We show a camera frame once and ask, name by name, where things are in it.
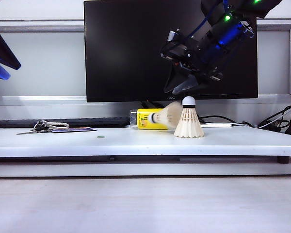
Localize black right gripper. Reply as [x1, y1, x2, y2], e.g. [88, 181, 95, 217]
[160, 38, 224, 96]

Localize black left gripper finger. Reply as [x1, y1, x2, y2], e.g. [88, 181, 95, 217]
[0, 18, 22, 70]

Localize white feather shuttlecock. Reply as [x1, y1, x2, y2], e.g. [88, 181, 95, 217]
[174, 96, 205, 138]
[149, 101, 182, 129]

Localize yellow label plastic bottle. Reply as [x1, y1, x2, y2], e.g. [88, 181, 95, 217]
[129, 108, 182, 131]

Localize black computer keyboard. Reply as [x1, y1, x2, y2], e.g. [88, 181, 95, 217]
[0, 117, 131, 129]

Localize white flat device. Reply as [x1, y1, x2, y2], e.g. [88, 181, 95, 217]
[203, 122, 233, 128]

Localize black computer monitor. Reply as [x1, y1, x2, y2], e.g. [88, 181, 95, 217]
[83, 0, 259, 103]

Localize metal key bunch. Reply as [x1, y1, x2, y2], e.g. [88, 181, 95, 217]
[16, 120, 50, 135]

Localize white raised desk board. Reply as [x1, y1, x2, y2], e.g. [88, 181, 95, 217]
[0, 126, 291, 158]

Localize blue key tag card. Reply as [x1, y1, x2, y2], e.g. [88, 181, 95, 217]
[49, 127, 97, 133]

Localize aluminium partition frame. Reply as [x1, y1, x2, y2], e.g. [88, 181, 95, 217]
[0, 16, 291, 107]

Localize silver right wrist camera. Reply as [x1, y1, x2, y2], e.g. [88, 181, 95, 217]
[167, 29, 185, 44]

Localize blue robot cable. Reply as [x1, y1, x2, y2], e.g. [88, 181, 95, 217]
[186, 0, 230, 39]

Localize white braided rope lanyard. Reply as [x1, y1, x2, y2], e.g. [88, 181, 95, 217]
[45, 122, 70, 130]

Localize white cable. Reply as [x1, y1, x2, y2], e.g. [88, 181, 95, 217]
[258, 102, 291, 129]

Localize black looped cable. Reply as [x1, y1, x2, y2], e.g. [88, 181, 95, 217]
[257, 104, 291, 130]

